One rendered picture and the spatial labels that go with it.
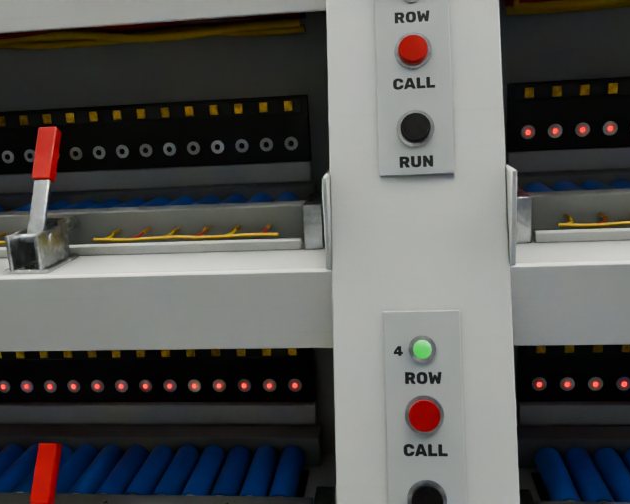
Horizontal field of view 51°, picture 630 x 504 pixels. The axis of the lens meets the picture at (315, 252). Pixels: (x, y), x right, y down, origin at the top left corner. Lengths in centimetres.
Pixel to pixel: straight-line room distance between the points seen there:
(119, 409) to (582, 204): 38
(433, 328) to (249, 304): 10
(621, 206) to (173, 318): 28
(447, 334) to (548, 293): 6
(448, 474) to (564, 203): 18
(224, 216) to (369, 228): 12
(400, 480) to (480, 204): 15
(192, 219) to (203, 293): 8
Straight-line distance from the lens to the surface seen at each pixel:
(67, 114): 60
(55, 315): 41
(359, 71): 38
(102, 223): 47
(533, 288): 37
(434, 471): 37
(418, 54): 38
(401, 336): 36
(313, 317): 37
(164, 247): 43
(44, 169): 44
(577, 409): 55
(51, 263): 43
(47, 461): 45
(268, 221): 44
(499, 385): 36
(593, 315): 38
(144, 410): 57
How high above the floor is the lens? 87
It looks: 4 degrees up
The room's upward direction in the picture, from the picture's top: 1 degrees counter-clockwise
